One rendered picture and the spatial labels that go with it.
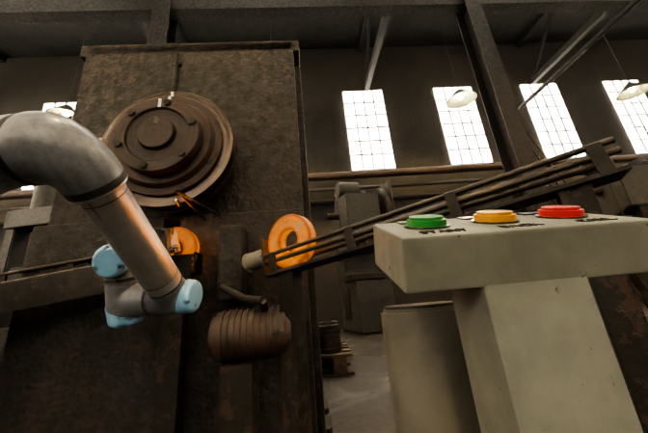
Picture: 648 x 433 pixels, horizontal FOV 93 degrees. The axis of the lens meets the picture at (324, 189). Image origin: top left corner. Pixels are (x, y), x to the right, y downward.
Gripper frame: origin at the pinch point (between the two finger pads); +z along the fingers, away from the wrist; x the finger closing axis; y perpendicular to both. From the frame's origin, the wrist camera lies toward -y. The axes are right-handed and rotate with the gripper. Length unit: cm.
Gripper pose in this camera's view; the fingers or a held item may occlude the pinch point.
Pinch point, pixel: (175, 247)
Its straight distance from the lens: 115.1
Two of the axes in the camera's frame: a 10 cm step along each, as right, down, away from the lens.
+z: -0.7, 0.4, 10.0
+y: -0.7, -10.0, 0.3
